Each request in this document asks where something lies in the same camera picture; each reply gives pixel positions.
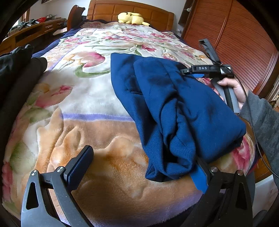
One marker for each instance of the wooden desk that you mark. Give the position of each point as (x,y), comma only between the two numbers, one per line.
(26,32)

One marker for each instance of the yellow plush toy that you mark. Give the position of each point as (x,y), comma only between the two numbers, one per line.
(130,18)

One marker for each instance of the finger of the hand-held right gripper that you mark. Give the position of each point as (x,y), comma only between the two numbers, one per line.
(186,71)
(197,75)

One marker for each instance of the pile of black clothes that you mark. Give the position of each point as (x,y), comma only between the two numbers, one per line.
(19,72)

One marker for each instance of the person's right forearm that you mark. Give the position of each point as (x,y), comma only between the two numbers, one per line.
(266,126)

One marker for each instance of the blue blazer jacket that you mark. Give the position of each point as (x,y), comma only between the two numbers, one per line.
(174,113)

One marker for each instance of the floral blanket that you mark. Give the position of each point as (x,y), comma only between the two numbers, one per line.
(87,104)

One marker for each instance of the dark corner shelf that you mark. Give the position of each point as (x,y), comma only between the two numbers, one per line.
(187,12)

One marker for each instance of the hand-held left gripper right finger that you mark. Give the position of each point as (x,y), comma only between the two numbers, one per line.
(199,179)

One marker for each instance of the wooden bed headboard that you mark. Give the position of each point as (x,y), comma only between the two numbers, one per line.
(135,8)

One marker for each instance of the person's right hand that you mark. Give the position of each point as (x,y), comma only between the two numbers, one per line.
(238,91)

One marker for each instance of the wooden chair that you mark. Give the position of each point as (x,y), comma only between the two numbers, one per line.
(75,16)

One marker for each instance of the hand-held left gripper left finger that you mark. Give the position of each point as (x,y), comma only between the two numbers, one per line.
(76,165)

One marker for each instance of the wooden slatted wardrobe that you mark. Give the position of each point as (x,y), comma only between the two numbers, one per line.
(235,37)

